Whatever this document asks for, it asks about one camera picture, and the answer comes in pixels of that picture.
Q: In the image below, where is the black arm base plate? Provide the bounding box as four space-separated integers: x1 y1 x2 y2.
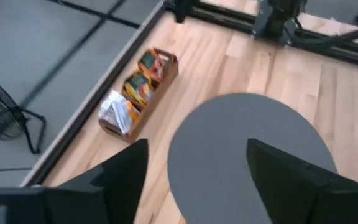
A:
252 0 295 45

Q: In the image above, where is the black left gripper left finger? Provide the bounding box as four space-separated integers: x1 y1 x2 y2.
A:
43 138 149 224

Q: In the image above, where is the red tea packet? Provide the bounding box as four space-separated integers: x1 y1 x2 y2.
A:
137 49 171 83

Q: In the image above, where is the orange black tea packet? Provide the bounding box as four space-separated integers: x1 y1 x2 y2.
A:
122 71 155 108

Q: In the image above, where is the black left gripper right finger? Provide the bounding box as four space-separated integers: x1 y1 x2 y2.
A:
246 138 358 224

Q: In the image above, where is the grey round mat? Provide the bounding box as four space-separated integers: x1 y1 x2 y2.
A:
167 92 339 224

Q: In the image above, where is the white orange tea packet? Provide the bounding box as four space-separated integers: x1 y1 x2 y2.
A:
98 89 141 136

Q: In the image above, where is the wooden tea organizer box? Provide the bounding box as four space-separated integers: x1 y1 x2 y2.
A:
97 47 180 145

